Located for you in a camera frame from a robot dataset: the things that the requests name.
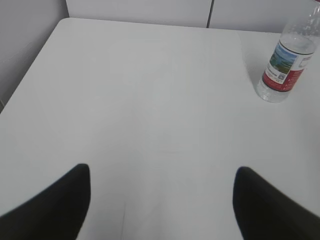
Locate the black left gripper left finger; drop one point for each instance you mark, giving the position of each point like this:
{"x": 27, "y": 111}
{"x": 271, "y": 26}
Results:
{"x": 56, "y": 213}

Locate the clear water bottle red label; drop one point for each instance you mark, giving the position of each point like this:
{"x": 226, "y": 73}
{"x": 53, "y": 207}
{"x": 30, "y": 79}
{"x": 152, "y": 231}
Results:
{"x": 296, "y": 46}

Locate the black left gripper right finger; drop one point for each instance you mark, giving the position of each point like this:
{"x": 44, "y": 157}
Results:
{"x": 263, "y": 212}

